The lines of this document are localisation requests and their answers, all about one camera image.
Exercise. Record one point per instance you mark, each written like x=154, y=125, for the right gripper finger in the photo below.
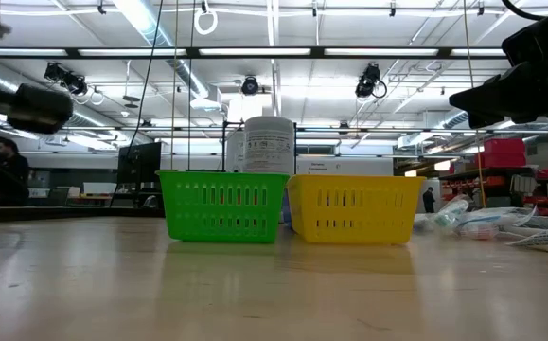
x=497, y=84
x=492, y=105

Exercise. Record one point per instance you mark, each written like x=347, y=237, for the small white red toothpaste tube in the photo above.
x=479, y=232

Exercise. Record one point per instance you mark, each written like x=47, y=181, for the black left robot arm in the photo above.
x=41, y=109

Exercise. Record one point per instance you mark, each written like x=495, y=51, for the red storage bins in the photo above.
x=503, y=151

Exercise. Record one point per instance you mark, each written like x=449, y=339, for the black storage shelf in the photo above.
x=491, y=171

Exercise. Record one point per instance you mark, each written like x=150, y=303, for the standing person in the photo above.
x=429, y=201

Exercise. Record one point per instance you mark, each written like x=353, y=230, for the white signboard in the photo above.
x=377, y=163

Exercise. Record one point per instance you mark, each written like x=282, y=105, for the yellow plastic basket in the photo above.
x=354, y=212

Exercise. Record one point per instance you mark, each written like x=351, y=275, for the white wipes canister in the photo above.
x=269, y=142

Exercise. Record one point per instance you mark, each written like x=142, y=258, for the blue plastic basket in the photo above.
x=287, y=210

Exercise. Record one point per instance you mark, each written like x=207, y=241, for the red plastic basket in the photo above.
x=229, y=195

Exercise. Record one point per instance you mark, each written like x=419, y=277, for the green plastic basket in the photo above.
x=224, y=210

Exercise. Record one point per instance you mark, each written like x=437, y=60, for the black monitor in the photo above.
x=138, y=163

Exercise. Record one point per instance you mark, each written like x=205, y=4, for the seated person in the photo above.
x=11, y=175

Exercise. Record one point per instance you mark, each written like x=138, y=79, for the black overhead mounted camera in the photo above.
x=65, y=78
x=367, y=83
x=250, y=86

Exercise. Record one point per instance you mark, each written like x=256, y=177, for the black overhead frame bar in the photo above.
x=190, y=52

